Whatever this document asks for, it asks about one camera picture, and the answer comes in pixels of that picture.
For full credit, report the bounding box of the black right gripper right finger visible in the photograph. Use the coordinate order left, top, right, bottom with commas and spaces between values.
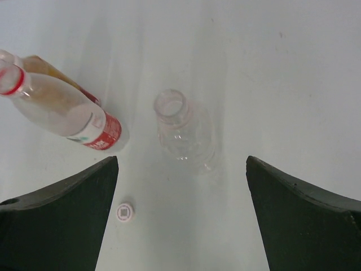
246, 156, 360, 270

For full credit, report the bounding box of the clear plastic bottle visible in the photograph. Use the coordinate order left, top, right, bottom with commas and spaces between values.
153, 89, 221, 174

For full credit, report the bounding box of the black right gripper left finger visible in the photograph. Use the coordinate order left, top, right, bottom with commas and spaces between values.
1, 156, 118, 270

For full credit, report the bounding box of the red cap water bottle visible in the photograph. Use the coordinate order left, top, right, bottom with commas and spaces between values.
1, 60, 129, 152

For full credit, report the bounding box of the amber tea bottle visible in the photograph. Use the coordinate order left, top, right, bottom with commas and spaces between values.
1, 50, 101, 106

